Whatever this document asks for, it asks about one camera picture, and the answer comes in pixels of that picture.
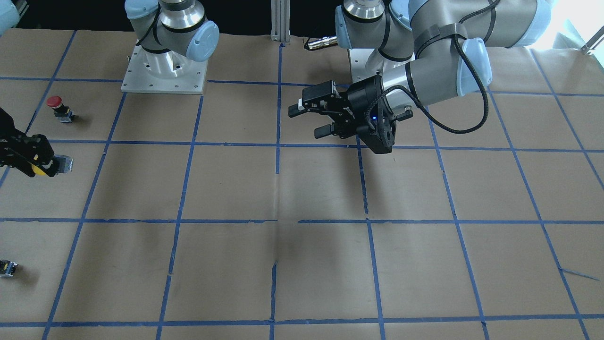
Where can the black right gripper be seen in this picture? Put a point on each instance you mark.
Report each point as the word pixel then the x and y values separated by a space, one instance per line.
pixel 18 147

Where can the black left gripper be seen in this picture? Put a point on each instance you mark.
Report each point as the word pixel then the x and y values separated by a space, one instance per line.
pixel 362 97

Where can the yellow push button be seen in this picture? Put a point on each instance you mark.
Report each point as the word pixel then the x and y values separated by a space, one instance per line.
pixel 59 164

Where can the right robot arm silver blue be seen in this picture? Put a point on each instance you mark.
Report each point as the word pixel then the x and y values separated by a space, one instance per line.
pixel 175 41

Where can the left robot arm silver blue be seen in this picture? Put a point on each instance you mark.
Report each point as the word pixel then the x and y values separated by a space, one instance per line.
pixel 424 52

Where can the red push button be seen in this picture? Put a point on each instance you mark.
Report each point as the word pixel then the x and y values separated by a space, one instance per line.
pixel 63 113

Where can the silver cable connector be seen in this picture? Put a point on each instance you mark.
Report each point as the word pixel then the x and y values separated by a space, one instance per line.
pixel 324 42

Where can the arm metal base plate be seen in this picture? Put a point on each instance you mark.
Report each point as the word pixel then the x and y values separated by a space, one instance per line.
pixel 361 63
pixel 163 73

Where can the aluminium frame post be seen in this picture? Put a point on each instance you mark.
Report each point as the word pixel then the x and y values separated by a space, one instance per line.
pixel 280 21

